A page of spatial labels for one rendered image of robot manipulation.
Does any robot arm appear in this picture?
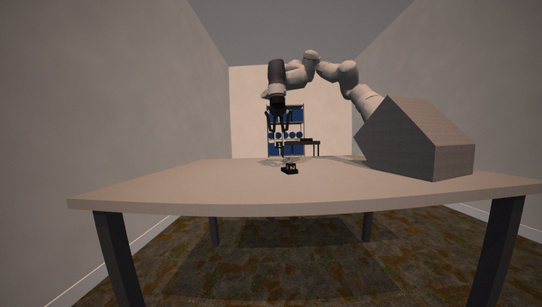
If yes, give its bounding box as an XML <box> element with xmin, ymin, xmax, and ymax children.
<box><xmin>261</xmin><ymin>50</ymin><xmax>384</xmax><ymax>123</ymax></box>

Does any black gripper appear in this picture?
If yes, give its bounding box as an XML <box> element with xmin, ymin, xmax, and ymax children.
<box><xmin>265</xmin><ymin>96</ymin><xmax>291</xmax><ymax>146</ymax></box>

